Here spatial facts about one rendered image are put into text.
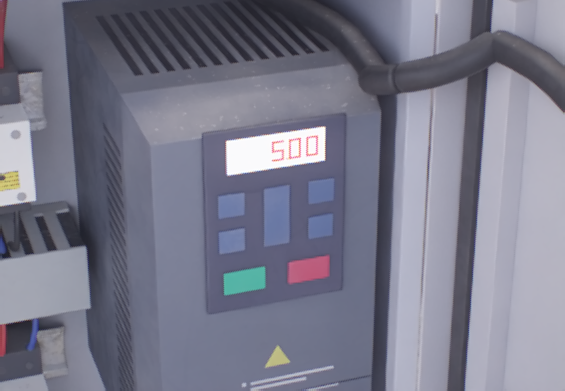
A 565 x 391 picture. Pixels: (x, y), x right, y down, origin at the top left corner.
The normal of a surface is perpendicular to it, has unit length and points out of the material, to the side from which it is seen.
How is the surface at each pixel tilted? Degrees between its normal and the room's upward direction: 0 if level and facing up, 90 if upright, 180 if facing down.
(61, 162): 90
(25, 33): 90
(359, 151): 90
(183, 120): 25
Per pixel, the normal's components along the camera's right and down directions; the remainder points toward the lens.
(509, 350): -0.86, 0.22
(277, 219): 0.33, 0.41
